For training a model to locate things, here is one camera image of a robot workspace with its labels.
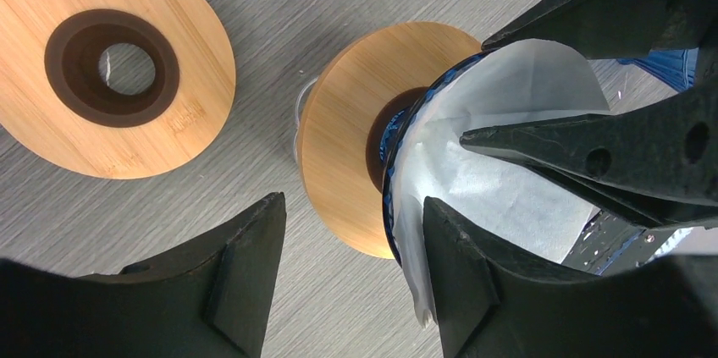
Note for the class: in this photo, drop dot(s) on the wooden ring dripper stand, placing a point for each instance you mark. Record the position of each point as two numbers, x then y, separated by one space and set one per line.
115 89

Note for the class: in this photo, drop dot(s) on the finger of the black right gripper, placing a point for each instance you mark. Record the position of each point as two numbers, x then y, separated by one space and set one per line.
654 167
601 29

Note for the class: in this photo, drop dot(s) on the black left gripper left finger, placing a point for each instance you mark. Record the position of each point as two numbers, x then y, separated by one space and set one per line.
208 297

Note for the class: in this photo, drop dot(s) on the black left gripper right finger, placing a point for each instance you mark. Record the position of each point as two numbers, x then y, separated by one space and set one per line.
495 299

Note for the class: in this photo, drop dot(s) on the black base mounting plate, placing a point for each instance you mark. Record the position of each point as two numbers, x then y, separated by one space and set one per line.
609 245

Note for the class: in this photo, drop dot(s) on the white paper coffee filter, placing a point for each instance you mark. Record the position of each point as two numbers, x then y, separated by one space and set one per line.
526 81

